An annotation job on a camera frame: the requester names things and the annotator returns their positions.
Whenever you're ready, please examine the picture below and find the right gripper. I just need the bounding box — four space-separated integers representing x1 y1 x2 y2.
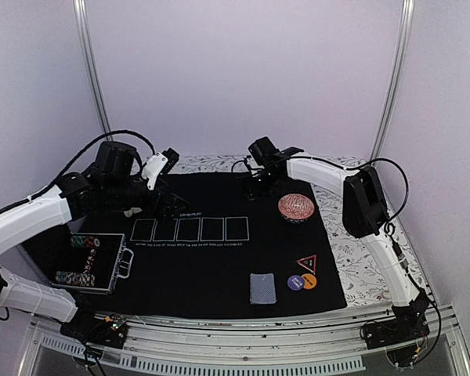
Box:
241 168 282 200

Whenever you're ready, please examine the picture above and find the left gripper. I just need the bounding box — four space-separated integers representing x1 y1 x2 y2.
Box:
105 177 192 224

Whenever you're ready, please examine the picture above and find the purple small blind button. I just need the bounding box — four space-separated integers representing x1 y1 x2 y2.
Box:
287 275 305 291

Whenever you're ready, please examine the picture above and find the blue playing card deck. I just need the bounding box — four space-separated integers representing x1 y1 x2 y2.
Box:
250 273 277 305

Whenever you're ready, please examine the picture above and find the orange big blind button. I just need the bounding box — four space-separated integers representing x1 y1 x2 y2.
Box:
301 273 317 290

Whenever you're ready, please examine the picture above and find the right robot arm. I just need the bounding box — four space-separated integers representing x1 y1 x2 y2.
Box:
246 136 430 342

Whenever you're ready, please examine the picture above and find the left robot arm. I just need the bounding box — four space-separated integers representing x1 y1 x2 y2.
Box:
0 141 187 340

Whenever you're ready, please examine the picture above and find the red patterned bowl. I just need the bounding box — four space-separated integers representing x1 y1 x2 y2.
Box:
277 193 316 224

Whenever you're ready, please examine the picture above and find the cream ceramic mug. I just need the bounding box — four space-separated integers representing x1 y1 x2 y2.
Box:
124 208 143 218

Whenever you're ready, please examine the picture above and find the black poker felt mat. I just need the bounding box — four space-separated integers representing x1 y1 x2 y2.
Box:
23 168 348 320

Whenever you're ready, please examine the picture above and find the triangular all in button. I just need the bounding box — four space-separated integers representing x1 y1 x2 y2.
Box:
296 255 316 274

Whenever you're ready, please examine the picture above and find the aluminium poker chip case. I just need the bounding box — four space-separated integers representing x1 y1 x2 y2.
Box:
47 233 134 295

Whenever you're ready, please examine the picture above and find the upper poker chip row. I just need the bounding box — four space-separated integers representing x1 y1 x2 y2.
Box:
70 234 100 249

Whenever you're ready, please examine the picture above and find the poker chip row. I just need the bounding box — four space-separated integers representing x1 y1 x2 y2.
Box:
55 270 96 287
70 234 100 249

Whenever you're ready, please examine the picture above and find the lower poker chip row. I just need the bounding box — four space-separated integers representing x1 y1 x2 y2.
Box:
55 270 96 287

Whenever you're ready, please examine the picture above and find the floral patterned tablecloth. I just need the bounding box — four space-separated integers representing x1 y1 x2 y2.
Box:
132 154 425 308

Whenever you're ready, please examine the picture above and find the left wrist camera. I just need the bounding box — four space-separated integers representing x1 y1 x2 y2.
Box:
139 148 179 190

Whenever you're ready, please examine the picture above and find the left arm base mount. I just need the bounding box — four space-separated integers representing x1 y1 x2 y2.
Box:
60 309 128 349

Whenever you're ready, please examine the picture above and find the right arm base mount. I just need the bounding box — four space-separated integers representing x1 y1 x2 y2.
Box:
360 301 430 369

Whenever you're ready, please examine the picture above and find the left aluminium frame post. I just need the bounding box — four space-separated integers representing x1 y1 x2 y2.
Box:
73 0 110 134

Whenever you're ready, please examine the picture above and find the aluminium frame post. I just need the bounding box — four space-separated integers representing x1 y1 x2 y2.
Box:
370 0 415 159
73 0 110 134

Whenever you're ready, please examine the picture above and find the right aluminium frame post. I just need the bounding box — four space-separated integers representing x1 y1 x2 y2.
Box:
370 0 415 159

